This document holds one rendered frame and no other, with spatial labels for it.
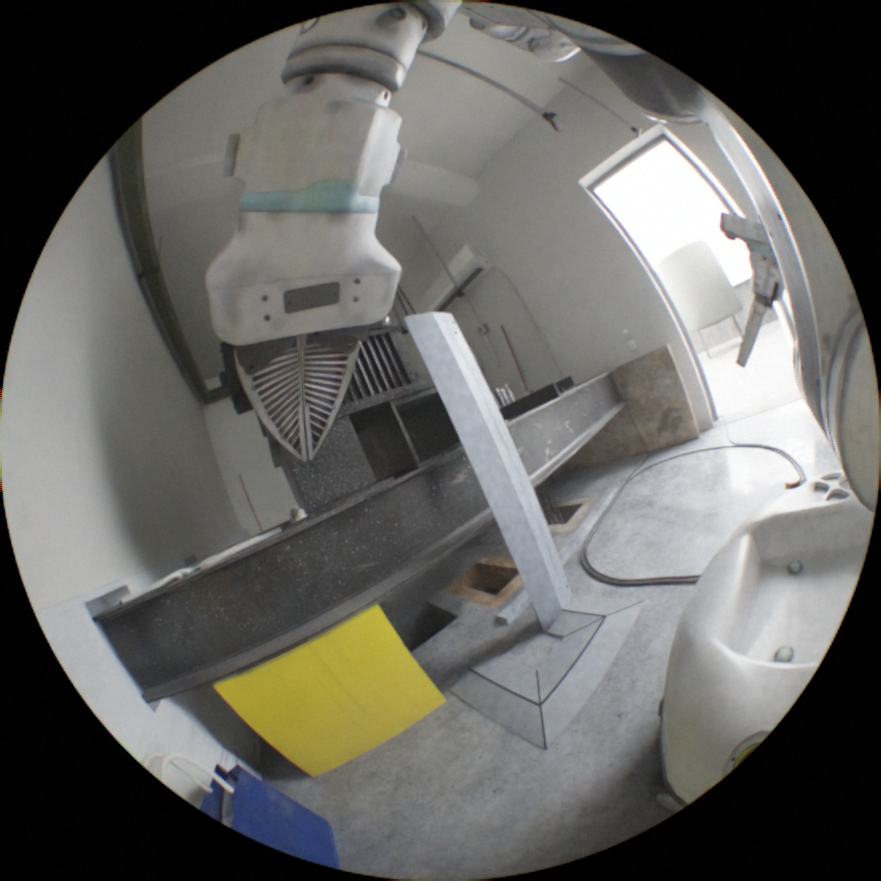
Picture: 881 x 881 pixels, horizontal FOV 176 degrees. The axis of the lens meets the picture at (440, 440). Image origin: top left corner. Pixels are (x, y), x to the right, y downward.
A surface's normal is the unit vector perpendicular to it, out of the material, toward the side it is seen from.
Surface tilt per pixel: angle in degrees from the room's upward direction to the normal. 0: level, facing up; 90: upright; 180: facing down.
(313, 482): 90
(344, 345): 151
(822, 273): 87
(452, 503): 90
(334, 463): 90
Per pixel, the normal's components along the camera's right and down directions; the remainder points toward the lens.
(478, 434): 0.42, -0.20
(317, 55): -0.12, 0.69
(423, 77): 0.41, 0.91
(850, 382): -0.96, 0.24
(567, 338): -0.76, 0.34
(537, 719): -0.54, -0.83
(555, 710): -0.32, -0.94
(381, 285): 0.61, 0.68
